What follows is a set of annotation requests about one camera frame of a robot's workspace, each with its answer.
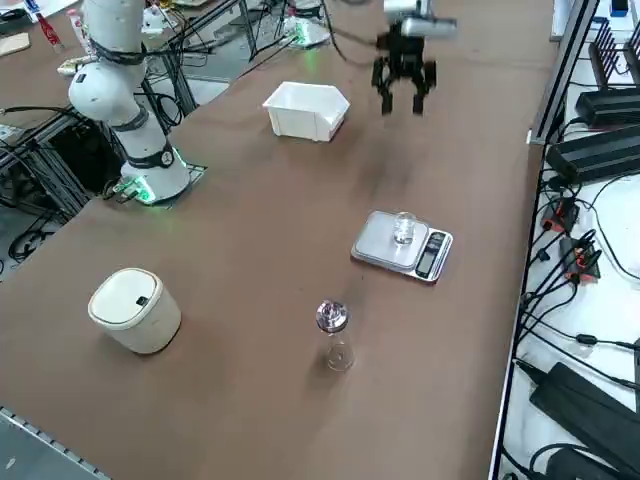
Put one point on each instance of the white lidded mini trash can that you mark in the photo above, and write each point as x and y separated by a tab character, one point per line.
145	325

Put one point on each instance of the light wooden board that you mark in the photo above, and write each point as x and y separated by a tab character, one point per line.
12	45

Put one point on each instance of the red labelled bottle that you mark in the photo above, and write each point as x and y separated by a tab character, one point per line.
47	30

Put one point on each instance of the black slotted rack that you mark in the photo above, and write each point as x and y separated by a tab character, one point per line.
602	55

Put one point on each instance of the white plastic storage bin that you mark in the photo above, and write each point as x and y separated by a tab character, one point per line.
295	122

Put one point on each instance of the red and black connector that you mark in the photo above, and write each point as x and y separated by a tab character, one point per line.
562	215
580	260

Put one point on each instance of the clear glass measuring cup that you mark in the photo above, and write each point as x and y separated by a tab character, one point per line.
403	232

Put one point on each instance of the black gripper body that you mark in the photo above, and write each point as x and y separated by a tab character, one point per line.
400	47

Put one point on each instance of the aluminium frame post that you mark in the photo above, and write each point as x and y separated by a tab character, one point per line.
565	70

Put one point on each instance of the large black power adapter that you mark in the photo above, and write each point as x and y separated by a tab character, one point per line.
580	405

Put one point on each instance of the clear bottle with silver pump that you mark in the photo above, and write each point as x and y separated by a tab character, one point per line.
332	320

